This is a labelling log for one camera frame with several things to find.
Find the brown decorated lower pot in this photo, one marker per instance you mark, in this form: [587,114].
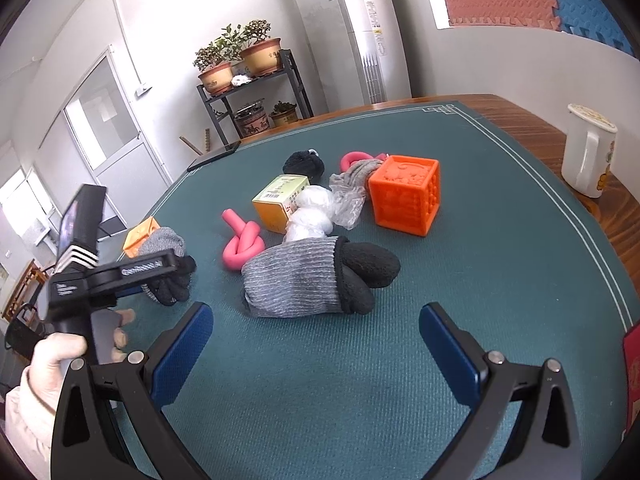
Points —
[252,119]

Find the white ornament on shelf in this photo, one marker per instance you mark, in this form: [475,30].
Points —
[240,80]

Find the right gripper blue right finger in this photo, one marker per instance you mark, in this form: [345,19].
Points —
[544,440]

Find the blue foam wall mat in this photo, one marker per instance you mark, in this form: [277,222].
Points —
[591,19]

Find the clear plastic wrapper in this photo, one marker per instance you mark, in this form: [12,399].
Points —
[349,196]

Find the small orange embossed cube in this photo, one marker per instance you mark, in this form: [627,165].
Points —
[138,235]

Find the grey and black glove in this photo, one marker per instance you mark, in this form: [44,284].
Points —
[313,276]

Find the small lower potted plant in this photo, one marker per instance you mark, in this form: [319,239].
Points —
[284,113]

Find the white cartoon mug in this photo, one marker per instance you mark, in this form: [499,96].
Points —
[588,152]

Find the black metal plant shelf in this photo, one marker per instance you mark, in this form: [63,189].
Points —
[223,108]

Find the dark navy sock ball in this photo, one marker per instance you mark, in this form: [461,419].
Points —
[305,163]

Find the yellow white carton box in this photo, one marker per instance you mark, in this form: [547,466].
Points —
[275,203]

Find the pink knotted foam tube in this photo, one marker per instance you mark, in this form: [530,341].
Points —
[245,244]

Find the left potted plant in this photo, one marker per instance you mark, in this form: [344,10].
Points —
[214,61]

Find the large orange embossed cube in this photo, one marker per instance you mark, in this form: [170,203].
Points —
[405,194]

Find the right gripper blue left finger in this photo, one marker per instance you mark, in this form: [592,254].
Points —
[87,442]

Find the grey sock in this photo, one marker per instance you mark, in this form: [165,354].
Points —
[356,176]

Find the right potted plant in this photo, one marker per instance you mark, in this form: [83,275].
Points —
[261,54]

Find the white standing air conditioner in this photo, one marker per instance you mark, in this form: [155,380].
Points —
[358,50]

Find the person's left hand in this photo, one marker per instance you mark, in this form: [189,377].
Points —
[45,377]

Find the red storage box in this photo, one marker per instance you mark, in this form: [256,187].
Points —
[631,349]

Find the white door with window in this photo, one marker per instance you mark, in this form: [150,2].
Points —
[109,136]

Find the cream left sleeve forearm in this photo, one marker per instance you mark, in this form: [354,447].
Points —
[29,426]

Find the wooden folding ruler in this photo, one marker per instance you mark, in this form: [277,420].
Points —
[204,146]

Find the white sock ball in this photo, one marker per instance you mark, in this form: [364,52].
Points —
[313,216]

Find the green table mat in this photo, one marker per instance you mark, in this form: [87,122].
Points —
[316,368]

